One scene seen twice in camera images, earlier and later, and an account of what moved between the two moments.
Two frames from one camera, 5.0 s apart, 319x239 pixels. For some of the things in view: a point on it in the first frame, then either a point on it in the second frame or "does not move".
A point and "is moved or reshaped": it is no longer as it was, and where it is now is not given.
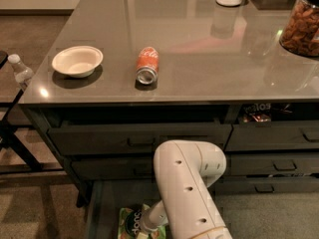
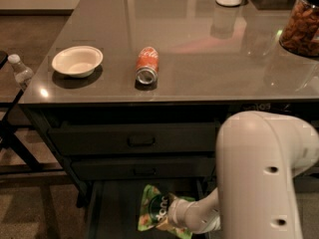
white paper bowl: [78, 61] does not move
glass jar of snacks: [300, 31] does not move
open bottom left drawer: [105, 197] does not move
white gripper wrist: [149, 225] to [177, 211]
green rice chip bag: [130, 225] is moved or reshaped
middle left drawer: [115, 170] does not move
